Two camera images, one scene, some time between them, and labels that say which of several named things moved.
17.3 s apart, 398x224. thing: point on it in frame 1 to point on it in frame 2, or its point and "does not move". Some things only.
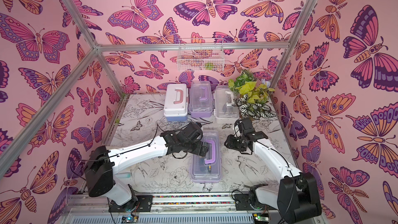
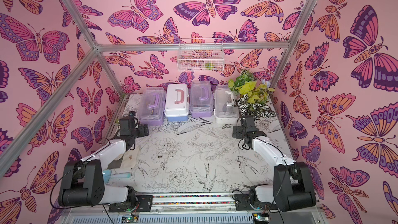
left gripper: (199, 151) to (142, 130)
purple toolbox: (208, 168) to (152, 106)
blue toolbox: (176, 102) does not move
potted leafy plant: (252, 101) does not move
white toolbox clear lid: (226, 112) does not move
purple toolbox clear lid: (200, 98) does not move
